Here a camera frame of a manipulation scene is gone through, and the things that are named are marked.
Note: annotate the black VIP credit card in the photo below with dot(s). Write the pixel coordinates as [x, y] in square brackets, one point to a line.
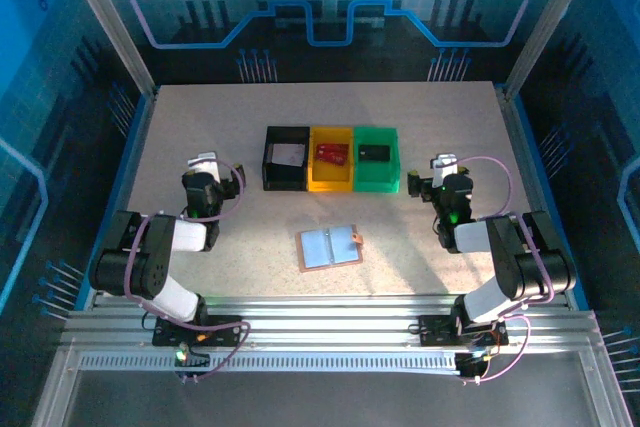
[376, 153]

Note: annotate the white credit card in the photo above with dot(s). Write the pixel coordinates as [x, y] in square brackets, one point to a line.
[280, 151]
[295, 158]

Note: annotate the pink leather card holder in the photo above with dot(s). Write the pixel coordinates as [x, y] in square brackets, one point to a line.
[320, 252]

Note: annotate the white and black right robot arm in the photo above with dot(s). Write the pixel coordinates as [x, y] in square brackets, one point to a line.
[475, 237]

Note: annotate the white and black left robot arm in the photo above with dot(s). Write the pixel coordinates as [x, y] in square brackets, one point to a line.
[190, 236]

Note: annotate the green plastic bin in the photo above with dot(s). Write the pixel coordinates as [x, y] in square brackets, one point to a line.
[375, 179]

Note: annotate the black plastic bin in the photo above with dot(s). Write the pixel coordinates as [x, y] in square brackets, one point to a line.
[285, 183]

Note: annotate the yellow plastic bin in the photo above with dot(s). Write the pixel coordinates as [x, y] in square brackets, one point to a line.
[330, 181]

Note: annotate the blue table edge strip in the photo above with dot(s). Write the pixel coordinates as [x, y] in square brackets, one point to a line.
[112, 202]
[550, 207]

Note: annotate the black controller box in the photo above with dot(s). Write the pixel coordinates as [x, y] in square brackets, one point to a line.
[472, 366]
[195, 359]

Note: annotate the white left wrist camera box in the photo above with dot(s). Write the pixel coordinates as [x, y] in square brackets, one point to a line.
[202, 165]

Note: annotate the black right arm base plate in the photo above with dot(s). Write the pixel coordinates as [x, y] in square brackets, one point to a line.
[435, 329]

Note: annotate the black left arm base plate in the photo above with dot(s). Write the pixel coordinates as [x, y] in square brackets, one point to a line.
[225, 332]

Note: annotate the aluminium rail beam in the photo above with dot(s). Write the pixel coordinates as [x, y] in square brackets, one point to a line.
[325, 319]

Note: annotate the aluminium frame post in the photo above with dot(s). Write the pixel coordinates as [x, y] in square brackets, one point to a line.
[550, 22]
[107, 22]

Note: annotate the aluminium lower frame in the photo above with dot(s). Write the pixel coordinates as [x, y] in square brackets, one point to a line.
[597, 382]

